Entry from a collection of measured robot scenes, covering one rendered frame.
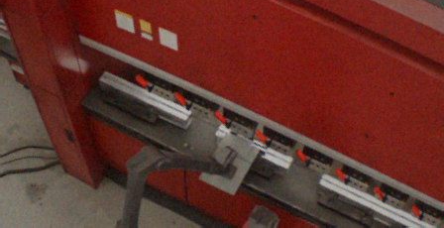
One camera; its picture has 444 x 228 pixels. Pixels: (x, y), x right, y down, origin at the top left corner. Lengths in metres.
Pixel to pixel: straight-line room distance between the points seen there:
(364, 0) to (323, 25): 0.25
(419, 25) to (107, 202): 2.65
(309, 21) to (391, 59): 0.31
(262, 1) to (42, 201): 2.40
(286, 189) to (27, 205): 1.78
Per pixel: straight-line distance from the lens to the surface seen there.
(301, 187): 3.13
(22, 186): 4.24
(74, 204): 4.10
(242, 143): 3.07
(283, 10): 2.17
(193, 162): 2.59
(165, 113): 3.23
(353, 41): 2.13
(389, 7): 1.93
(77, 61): 3.18
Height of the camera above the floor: 3.70
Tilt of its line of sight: 59 degrees down
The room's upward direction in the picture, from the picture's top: 7 degrees counter-clockwise
